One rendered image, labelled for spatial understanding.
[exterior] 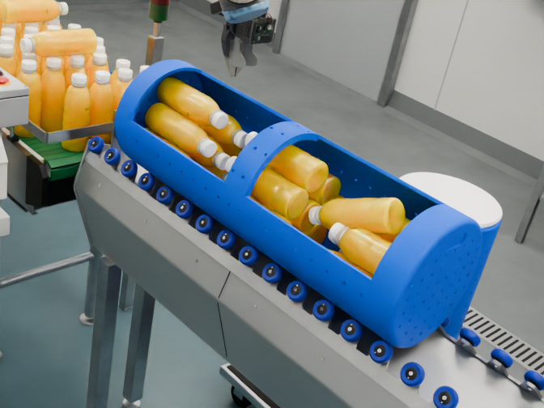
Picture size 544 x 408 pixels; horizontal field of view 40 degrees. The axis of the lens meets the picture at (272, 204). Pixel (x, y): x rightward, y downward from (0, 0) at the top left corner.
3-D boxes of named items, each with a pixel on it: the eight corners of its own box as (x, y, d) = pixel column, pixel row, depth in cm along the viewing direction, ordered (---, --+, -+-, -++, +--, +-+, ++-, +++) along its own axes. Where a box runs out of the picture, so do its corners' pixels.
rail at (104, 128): (48, 144, 196) (48, 133, 195) (46, 142, 197) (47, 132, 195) (169, 121, 223) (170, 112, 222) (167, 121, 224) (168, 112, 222)
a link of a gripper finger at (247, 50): (247, 83, 167) (254, 44, 163) (230, 74, 170) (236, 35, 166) (257, 82, 169) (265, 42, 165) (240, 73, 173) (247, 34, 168)
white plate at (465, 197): (517, 202, 197) (516, 206, 197) (422, 163, 209) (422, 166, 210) (479, 237, 175) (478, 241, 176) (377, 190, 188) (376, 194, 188)
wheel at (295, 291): (282, 296, 155) (286, 299, 157) (300, 302, 153) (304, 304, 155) (289, 276, 156) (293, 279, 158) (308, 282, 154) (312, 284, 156)
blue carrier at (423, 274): (376, 372, 140) (414, 246, 126) (111, 173, 190) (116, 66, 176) (460, 318, 159) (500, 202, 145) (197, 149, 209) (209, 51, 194)
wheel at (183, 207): (171, 214, 177) (176, 217, 178) (185, 218, 174) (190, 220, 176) (178, 197, 178) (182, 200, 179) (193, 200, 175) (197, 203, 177)
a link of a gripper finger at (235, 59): (237, 85, 165) (244, 44, 161) (219, 75, 168) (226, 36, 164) (248, 83, 167) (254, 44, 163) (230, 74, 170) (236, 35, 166)
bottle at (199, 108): (177, 72, 187) (226, 99, 176) (181, 95, 191) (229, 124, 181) (155, 84, 183) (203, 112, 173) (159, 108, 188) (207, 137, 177)
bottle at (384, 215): (379, 214, 142) (305, 214, 155) (393, 241, 145) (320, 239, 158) (394, 189, 146) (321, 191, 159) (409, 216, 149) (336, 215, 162)
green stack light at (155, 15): (155, 21, 238) (157, 6, 236) (144, 15, 242) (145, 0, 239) (172, 20, 242) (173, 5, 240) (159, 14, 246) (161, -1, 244)
